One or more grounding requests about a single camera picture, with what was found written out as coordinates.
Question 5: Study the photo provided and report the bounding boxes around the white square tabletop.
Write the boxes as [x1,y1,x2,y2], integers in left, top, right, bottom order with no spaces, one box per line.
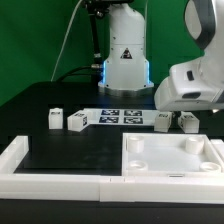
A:
[122,133,224,177]

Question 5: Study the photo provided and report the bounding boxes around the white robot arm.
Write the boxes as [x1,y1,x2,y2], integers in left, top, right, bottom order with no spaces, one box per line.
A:
[99,0,224,111]

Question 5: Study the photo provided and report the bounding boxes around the white marker sheet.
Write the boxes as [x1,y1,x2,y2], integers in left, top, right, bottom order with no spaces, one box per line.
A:
[85,108,158,126]

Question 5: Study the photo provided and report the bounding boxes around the white U-shaped obstacle fence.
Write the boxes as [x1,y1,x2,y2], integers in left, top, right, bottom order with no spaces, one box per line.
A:
[0,136,224,204]

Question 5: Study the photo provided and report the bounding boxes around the black cable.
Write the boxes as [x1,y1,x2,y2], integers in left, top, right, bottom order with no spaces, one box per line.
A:
[57,64,102,83]

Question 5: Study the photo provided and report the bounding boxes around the white cable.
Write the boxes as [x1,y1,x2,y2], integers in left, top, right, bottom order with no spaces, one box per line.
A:
[50,0,83,82]

